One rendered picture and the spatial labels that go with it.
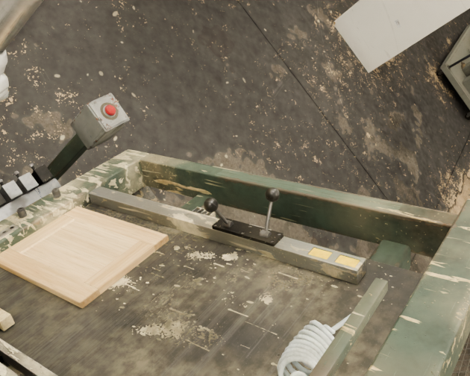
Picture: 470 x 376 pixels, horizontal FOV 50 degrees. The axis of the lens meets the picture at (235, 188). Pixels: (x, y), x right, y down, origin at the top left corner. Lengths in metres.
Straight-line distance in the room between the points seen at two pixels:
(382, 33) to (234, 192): 3.47
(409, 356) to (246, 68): 3.16
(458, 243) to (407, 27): 3.76
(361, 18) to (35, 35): 2.91
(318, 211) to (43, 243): 0.80
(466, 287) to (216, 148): 2.47
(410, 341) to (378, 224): 0.51
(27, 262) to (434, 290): 1.05
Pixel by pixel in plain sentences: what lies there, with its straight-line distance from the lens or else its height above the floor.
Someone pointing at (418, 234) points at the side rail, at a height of 1.72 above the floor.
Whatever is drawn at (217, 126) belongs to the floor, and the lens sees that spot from 3.41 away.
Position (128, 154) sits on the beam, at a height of 0.84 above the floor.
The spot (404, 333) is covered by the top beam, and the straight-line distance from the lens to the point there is 0.96.
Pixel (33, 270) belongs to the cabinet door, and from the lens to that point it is 1.48.
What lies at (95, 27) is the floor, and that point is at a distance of 3.32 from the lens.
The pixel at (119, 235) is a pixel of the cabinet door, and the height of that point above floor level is 1.12.
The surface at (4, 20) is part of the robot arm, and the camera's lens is 1.56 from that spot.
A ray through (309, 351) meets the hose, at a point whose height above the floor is 1.87.
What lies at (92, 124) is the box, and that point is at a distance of 1.88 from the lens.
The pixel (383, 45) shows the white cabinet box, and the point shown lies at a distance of 4.93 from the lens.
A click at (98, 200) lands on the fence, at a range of 1.72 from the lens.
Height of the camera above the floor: 2.43
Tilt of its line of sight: 48 degrees down
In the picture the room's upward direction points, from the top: 60 degrees clockwise
